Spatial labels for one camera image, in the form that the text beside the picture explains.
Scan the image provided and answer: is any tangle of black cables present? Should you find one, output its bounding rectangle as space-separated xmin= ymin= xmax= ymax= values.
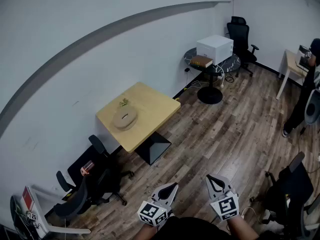
xmin=9 ymin=195 xmax=41 ymax=240

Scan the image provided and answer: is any red book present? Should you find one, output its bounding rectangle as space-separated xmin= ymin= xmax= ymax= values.
xmin=22 ymin=185 xmax=35 ymax=211

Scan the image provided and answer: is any grey office chair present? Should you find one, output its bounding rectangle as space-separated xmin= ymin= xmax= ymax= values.
xmin=299 ymin=196 xmax=320 ymax=240

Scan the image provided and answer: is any white metal-frame desk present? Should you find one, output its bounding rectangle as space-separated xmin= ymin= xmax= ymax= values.
xmin=24 ymin=185 xmax=92 ymax=235

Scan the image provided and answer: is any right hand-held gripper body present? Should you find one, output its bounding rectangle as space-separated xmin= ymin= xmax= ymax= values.
xmin=209 ymin=189 xmax=240 ymax=221

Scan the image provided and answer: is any brown book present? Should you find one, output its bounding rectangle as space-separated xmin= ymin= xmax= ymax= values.
xmin=190 ymin=54 xmax=214 ymax=69

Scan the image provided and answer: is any black-and-white box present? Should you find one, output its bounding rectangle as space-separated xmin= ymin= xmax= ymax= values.
xmin=295 ymin=44 xmax=312 ymax=69

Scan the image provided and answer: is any black mesh office chair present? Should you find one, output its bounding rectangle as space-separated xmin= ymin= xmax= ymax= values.
xmin=249 ymin=151 xmax=315 ymax=235

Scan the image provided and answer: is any thin white cable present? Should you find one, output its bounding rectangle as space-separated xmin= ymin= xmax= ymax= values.
xmin=240 ymin=206 xmax=264 ymax=225

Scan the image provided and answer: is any person's black shirt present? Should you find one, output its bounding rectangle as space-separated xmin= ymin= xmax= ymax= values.
xmin=149 ymin=216 xmax=235 ymax=240

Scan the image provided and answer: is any white floor cable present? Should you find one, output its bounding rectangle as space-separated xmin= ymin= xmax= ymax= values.
xmin=186 ymin=65 xmax=225 ymax=89

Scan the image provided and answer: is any person's right forearm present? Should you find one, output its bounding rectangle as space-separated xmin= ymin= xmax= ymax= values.
xmin=226 ymin=214 xmax=260 ymax=240

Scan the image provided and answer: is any white-legged light wooden desk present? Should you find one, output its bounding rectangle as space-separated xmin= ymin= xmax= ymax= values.
xmin=275 ymin=48 xmax=310 ymax=101

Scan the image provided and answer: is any round beige plate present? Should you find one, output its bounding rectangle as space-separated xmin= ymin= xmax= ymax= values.
xmin=111 ymin=106 xmax=139 ymax=132

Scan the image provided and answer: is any tall black headrest office chair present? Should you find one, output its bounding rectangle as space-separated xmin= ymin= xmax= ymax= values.
xmin=226 ymin=16 xmax=260 ymax=78

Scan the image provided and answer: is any black office chair with armrests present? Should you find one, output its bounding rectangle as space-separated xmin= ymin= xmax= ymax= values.
xmin=53 ymin=134 xmax=135 ymax=221

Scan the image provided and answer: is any square wooden table black base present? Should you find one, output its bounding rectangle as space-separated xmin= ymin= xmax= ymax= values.
xmin=96 ymin=81 xmax=181 ymax=166

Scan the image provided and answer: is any round black marble table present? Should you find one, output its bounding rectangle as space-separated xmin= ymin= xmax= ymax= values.
xmin=184 ymin=47 xmax=241 ymax=105

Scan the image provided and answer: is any white box appliance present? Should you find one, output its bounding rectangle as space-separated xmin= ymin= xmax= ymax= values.
xmin=196 ymin=34 xmax=234 ymax=66

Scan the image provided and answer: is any grey rounded appliance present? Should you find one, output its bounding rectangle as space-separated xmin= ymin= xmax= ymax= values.
xmin=304 ymin=88 xmax=320 ymax=125

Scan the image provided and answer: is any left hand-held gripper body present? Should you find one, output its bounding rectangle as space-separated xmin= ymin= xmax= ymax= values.
xmin=137 ymin=195 xmax=175 ymax=228

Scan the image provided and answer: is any small green potted plant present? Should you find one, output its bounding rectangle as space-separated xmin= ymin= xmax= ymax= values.
xmin=118 ymin=97 xmax=131 ymax=109

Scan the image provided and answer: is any person's left forearm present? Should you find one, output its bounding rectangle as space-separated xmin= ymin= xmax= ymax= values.
xmin=129 ymin=223 xmax=159 ymax=240

